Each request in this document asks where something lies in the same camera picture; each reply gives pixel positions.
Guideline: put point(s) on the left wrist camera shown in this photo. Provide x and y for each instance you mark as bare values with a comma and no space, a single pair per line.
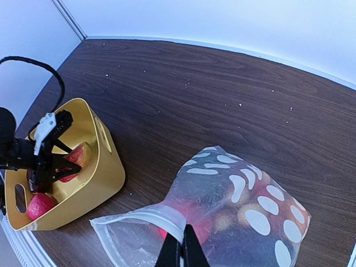
50,129

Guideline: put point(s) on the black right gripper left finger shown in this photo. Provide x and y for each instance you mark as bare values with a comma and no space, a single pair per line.
170,254

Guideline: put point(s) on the clear polka dot zip bag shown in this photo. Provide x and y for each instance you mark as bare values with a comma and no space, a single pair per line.
136,237

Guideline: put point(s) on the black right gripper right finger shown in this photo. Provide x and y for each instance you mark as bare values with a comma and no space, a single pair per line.
192,253

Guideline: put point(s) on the front aluminium rail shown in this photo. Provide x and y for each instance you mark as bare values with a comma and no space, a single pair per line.
26,247

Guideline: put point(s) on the pink red toy fruit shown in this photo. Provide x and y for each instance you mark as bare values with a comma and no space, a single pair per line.
39,205

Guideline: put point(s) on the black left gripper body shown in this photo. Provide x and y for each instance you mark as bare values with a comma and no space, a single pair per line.
17,153

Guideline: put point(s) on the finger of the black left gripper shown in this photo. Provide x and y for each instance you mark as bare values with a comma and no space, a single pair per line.
64,167

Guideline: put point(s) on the red orange toy mango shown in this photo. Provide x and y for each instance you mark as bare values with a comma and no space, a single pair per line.
80,156

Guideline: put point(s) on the left aluminium corner post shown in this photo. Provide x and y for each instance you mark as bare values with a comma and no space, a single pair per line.
69,18

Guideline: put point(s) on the red lychee bunch toy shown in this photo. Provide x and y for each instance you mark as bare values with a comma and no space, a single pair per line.
244,203

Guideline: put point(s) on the yellow plastic basket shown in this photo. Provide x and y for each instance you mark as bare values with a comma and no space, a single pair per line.
102,177

